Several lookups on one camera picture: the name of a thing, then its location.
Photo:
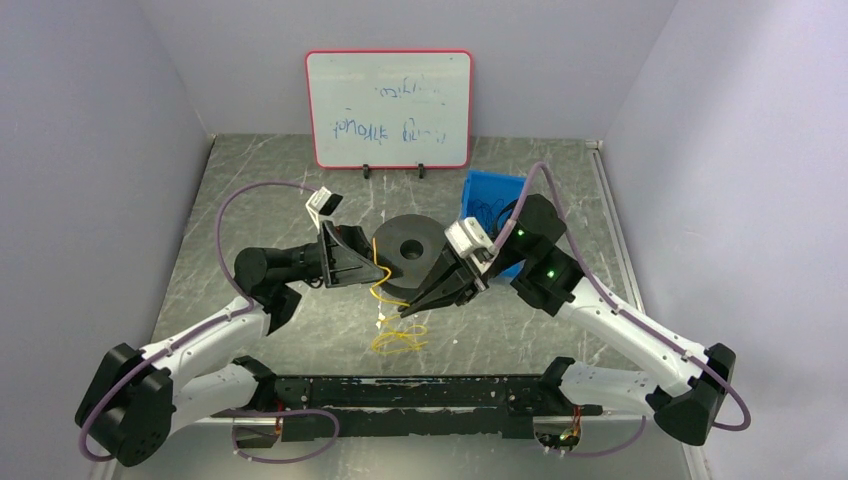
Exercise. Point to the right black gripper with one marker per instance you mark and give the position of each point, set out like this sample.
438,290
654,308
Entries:
460,266

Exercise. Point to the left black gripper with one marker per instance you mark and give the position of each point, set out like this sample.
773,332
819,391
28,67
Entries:
325,254

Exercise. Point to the black cable spool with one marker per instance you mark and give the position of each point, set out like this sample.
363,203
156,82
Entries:
409,246

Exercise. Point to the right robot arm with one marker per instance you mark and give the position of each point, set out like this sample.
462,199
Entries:
680,383

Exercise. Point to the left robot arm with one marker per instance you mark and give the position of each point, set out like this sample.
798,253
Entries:
140,396

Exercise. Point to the red framed whiteboard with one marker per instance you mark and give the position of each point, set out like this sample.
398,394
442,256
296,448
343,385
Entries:
390,108

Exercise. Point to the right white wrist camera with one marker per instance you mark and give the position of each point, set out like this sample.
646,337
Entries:
470,242

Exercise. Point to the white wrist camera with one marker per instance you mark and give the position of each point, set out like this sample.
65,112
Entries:
470,242
321,205

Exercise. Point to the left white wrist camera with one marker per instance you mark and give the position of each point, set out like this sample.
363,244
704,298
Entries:
321,205

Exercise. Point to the black base frame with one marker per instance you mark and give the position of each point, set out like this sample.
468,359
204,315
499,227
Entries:
321,407

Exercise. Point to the aluminium side rail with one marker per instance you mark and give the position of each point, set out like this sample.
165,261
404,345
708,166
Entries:
631,287

